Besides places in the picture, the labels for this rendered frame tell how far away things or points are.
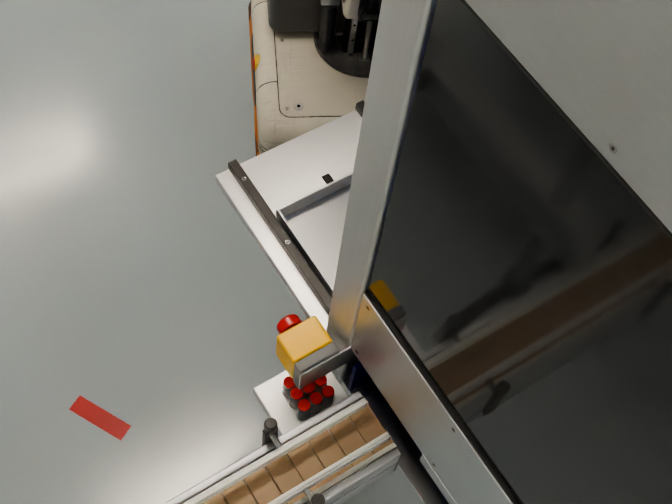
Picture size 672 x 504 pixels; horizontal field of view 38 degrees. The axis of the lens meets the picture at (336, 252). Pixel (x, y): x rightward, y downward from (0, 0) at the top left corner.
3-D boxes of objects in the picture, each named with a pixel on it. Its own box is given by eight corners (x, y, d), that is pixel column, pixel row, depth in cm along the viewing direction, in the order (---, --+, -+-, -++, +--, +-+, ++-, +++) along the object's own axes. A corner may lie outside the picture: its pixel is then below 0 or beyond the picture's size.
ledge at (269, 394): (362, 422, 160) (363, 418, 158) (296, 461, 156) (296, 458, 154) (318, 355, 165) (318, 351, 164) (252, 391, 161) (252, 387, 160)
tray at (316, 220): (499, 299, 171) (504, 290, 168) (379, 368, 163) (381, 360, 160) (393, 161, 184) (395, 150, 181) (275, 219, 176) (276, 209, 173)
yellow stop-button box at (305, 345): (336, 368, 154) (340, 350, 148) (298, 389, 152) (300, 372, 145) (311, 330, 157) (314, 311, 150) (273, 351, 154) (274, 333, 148)
